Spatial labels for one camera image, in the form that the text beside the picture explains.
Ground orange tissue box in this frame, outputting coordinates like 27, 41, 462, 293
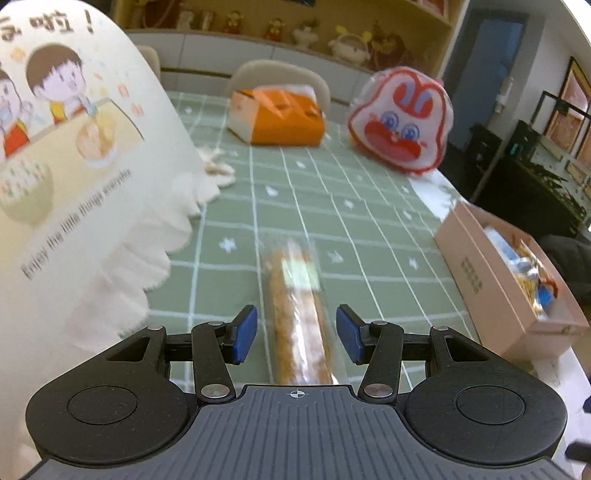
227, 85, 326, 147

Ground white lace doily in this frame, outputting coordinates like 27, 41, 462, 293
178, 145, 236, 217

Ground small blue red snack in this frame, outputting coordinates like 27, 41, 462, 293
536, 274, 560, 319

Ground cartoon print food cover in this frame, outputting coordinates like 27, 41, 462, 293
0, 0, 218, 462

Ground dark chair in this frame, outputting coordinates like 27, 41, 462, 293
538, 233, 591, 298

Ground long snack bar clear wrapper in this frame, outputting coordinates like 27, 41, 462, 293
256, 233, 342, 385

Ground black cabinet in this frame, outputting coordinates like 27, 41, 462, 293
468, 90, 591, 236

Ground beige dining chair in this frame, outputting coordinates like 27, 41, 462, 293
136, 45, 161, 81
224, 60, 331, 114

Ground gold wrapped snack packets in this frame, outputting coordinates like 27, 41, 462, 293
510, 240, 548, 308

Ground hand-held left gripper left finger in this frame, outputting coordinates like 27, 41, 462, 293
105, 305, 259, 403

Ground white vase with plant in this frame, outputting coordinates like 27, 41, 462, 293
292, 18, 320, 51

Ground red gold shelf ornament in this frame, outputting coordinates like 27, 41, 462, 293
369, 23, 416, 70

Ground green checked tablecloth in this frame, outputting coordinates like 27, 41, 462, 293
143, 90, 481, 388

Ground pink cardboard box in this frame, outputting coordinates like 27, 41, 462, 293
434, 200, 589, 361

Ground blue snack packet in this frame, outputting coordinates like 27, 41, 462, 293
486, 227, 523, 260

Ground red white rabbit bag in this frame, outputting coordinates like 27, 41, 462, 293
347, 65, 452, 177

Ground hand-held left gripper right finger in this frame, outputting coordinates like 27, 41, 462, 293
335, 304, 491, 403

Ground red framed wall picture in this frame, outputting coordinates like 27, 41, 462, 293
547, 55, 591, 160

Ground white wall device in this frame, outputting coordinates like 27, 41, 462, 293
496, 76, 515, 114

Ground white ornament with yellow ears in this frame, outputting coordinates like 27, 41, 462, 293
329, 25, 372, 63

